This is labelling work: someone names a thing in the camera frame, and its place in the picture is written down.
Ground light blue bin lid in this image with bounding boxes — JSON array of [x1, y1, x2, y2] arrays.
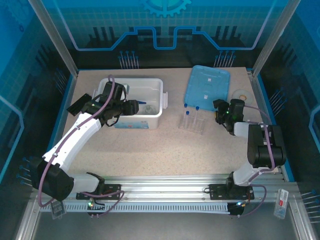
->
[[183, 64, 231, 112]]

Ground white plastic storage bin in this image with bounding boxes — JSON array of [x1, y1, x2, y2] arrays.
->
[[92, 77, 169, 130]]

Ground clear plastic test tube rack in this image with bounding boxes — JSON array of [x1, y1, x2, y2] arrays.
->
[[177, 115, 206, 136]]

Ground white round disc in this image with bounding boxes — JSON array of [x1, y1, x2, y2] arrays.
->
[[233, 89, 254, 102]]

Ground black controller board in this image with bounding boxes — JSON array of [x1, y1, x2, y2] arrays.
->
[[86, 197, 106, 219], [227, 199, 252, 219]]

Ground clear tag card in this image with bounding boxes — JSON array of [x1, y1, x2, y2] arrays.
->
[[50, 201, 67, 221], [273, 188, 289, 220]]

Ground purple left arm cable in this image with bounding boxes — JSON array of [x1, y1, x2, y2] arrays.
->
[[37, 74, 116, 208]]

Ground aluminium table side rail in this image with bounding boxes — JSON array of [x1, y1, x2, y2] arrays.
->
[[246, 68, 287, 182]]

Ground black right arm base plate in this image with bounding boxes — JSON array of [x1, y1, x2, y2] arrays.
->
[[208, 183, 255, 201]]

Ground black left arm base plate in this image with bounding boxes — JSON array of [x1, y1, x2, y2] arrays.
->
[[76, 183, 122, 201]]

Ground aluminium front rail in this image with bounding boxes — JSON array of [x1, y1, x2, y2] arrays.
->
[[32, 174, 298, 205]]

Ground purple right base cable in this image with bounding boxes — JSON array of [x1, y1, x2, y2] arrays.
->
[[231, 184, 267, 218]]

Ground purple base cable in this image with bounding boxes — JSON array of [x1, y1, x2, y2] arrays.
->
[[231, 184, 267, 218], [81, 189, 125, 219]]

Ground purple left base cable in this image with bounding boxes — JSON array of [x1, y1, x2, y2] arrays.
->
[[81, 189, 125, 219]]

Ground aluminium frame post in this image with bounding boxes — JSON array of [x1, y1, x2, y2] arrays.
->
[[251, 0, 302, 77], [27, 0, 80, 77]]

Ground white slotted cable duct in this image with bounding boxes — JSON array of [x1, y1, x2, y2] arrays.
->
[[39, 201, 231, 213]]

